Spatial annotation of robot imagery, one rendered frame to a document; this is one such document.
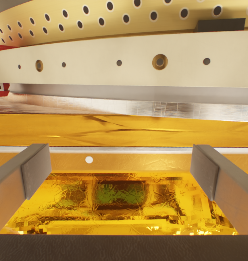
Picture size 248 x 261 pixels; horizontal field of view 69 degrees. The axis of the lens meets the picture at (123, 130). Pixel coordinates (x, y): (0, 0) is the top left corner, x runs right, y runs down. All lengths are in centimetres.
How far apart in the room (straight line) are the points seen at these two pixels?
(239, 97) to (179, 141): 9
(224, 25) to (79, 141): 21
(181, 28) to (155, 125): 12
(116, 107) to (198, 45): 13
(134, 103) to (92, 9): 12
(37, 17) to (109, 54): 15
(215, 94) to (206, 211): 17
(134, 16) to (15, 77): 19
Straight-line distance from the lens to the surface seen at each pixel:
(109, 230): 29
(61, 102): 31
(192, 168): 17
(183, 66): 19
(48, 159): 16
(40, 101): 35
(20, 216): 31
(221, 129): 29
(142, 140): 26
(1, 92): 43
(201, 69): 19
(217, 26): 21
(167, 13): 24
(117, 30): 25
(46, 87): 35
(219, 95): 25
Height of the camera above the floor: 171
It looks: 16 degrees up
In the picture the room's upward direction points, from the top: 180 degrees counter-clockwise
